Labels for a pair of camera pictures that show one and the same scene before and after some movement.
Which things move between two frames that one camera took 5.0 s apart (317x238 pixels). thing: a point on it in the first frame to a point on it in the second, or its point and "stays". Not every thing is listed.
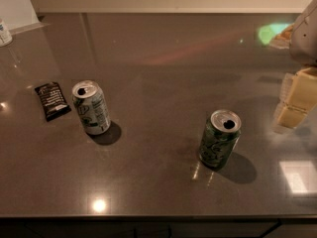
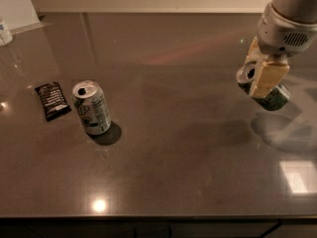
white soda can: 92,106 stays
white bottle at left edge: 5,37 stays
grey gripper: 304,39 to 281,37
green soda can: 220,137 to 273,99
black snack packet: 52,101 stays
